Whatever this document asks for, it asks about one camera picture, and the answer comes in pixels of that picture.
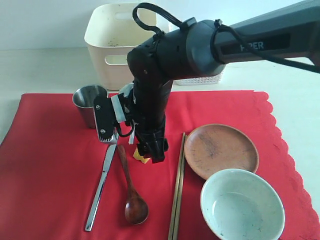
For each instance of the steel table knife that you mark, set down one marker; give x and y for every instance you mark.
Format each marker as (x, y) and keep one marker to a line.
(105, 169)

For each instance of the white lattice plastic basket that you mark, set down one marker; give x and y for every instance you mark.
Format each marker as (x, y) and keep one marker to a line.
(207, 80)

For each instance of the yellow cheese wedge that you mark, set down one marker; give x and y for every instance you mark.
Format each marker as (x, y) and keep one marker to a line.
(140, 158)

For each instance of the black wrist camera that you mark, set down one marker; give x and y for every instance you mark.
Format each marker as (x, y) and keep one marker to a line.
(114, 117)

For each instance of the wooden spoon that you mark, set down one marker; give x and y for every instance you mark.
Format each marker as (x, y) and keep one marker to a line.
(136, 209)

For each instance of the right wooden chopstick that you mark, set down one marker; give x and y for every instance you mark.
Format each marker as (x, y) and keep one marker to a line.
(179, 190)

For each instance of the red tablecloth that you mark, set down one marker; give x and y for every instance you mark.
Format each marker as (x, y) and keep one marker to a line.
(51, 163)

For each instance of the pale green bowl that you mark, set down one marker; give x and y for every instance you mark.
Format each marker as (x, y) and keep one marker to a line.
(237, 204)

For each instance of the stainless steel cup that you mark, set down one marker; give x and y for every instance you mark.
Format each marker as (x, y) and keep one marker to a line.
(83, 99)

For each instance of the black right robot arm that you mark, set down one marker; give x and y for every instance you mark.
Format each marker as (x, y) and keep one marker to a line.
(287, 36)

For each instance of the cream plastic bin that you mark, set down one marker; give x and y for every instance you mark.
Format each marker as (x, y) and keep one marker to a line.
(110, 35)

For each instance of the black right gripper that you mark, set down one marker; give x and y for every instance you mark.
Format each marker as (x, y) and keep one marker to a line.
(149, 102)

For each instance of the brown wooden plate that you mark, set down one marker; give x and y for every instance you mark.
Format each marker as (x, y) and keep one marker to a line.
(214, 147)

